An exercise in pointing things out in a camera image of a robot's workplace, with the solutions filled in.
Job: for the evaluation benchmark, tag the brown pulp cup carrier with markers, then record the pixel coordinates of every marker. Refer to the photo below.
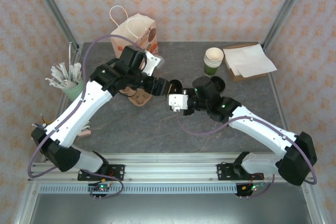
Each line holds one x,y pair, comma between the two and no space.
141,100

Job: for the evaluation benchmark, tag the donut print paper bag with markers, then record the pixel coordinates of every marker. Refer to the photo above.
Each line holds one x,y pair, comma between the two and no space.
141,27

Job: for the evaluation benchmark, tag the white napkin stack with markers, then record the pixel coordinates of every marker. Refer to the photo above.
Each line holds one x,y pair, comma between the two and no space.
249,58

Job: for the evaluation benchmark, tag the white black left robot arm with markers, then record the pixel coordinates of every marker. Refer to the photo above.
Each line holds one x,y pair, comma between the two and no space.
78,111

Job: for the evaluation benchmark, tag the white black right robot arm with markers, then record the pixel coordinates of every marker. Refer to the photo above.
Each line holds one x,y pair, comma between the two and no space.
262,129

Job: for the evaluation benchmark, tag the stack of black cup lids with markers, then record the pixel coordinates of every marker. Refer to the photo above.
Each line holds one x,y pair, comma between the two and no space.
221,85

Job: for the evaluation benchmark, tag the stack of green paper cups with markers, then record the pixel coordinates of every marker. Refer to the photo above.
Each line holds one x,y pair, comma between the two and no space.
214,56

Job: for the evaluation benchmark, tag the wide paper wrapped straw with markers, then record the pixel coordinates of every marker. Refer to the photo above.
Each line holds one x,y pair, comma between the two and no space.
77,72

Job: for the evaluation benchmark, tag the pale green straw cup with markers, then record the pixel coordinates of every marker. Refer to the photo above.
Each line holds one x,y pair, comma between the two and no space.
72,93

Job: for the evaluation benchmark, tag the small pink white object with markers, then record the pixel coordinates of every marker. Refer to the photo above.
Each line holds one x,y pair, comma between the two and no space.
86,131

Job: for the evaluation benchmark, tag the yellow pencil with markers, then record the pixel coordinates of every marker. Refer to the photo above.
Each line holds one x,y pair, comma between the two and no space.
43,119

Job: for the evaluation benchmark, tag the grey metal panel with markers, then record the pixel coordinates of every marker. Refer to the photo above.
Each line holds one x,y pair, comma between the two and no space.
170,211

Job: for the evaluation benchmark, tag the dark blue pencil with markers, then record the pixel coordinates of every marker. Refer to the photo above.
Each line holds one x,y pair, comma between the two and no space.
38,126

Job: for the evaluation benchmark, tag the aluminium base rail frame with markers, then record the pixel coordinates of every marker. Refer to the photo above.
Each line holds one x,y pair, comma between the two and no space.
170,169

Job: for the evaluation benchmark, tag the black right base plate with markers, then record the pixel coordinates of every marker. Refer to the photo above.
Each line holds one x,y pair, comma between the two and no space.
221,172

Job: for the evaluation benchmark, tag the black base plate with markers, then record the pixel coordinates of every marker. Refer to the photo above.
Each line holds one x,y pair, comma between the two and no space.
221,172
119,169

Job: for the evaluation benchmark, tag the aluminium table side rail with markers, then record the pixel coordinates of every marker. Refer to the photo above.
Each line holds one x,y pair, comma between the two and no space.
283,106

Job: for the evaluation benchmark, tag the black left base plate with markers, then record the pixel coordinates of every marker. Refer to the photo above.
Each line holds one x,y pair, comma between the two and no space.
119,169

